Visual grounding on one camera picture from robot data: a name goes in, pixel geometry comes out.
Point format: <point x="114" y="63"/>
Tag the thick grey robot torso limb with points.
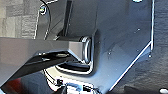
<point x="33" y="46"/>

